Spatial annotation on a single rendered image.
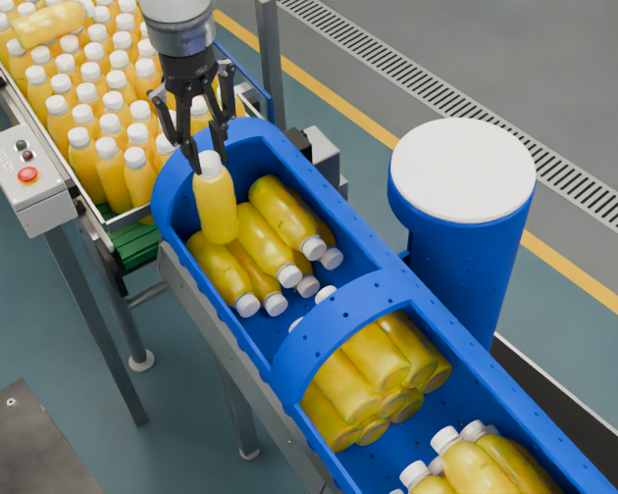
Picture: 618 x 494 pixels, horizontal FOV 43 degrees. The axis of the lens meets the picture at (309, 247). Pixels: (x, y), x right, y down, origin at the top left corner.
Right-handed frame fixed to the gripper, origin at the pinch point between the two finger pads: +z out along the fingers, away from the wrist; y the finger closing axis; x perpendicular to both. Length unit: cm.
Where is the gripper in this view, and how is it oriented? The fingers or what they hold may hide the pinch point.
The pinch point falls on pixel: (205, 148)
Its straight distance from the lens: 121.6
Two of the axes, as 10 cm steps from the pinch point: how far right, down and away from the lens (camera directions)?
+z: 0.4, 6.1, 7.9
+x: -5.5, -6.5, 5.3
